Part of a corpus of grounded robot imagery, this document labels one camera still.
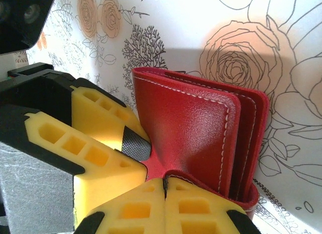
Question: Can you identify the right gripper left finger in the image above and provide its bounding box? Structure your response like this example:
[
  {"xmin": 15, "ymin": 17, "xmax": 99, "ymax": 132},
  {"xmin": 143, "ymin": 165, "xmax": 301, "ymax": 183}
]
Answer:
[{"xmin": 74, "ymin": 178, "xmax": 167, "ymax": 234}]

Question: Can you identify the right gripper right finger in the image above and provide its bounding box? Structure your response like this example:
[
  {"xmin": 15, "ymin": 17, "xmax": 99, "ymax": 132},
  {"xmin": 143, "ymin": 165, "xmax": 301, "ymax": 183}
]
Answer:
[{"xmin": 165, "ymin": 177, "xmax": 260, "ymax": 234}]

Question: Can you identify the red leather card holder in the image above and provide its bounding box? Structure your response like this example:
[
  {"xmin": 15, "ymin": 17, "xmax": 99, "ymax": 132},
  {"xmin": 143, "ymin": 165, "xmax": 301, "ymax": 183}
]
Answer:
[{"xmin": 131, "ymin": 66, "xmax": 270, "ymax": 219}]

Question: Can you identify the floral table cover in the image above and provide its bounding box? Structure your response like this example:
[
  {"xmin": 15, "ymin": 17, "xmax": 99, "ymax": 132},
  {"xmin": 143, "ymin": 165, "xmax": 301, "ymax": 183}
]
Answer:
[{"xmin": 15, "ymin": 0, "xmax": 322, "ymax": 234}]

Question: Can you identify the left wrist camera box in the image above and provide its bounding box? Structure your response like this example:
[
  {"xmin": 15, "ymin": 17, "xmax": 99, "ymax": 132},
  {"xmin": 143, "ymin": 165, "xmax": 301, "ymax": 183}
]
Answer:
[{"xmin": 0, "ymin": 0, "xmax": 56, "ymax": 55}]

